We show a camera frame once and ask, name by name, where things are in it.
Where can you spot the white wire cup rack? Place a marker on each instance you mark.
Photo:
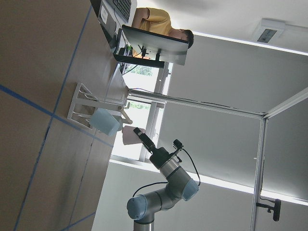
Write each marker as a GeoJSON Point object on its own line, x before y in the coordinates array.
{"type": "Point", "coordinates": [84, 104]}

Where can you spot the black box with label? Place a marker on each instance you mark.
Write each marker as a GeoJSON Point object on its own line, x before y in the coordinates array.
{"type": "Point", "coordinates": [107, 22]}

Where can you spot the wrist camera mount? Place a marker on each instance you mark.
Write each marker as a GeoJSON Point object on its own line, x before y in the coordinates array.
{"type": "Point", "coordinates": [178, 147]}

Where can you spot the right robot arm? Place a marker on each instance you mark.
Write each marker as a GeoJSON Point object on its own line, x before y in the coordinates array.
{"type": "Point", "coordinates": [179, 185]}

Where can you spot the wooden rack dowel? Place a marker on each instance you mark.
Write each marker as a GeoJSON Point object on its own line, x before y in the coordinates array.
{"type": "Point", "coordinates": [126, 119]}

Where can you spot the pink cup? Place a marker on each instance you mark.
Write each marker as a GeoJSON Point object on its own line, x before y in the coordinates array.
{"type": "Point", "coordinates": [129, 136]}

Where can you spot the person in yellow shirt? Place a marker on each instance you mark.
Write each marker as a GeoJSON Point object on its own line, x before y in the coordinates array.
{"type": "Point", "coordinates": [158, 21]}

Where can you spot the light blue cup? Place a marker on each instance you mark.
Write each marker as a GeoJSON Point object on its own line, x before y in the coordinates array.
{"type": "Point", "coordinates": [104, 122]}

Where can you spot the black computer monitor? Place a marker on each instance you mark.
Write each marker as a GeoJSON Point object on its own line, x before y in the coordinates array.
{"type": "Point", "coordinates": [159, 47]}

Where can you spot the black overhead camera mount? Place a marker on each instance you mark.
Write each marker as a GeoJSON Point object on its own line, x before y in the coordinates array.
{"type": "Point", "coordinates": [276, 208]}

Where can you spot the black keyboard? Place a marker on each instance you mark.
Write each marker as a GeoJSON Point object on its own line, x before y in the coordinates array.
{"type": "Point", "coordinates": [122, 7]}

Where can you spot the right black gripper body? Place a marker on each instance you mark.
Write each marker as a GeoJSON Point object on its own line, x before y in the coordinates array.
{"type": "Point", "coordinates": [159, 157]}

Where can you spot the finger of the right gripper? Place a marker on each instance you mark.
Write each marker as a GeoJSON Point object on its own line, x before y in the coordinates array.
{"type": "Point", "coordinates": [146, 141]}

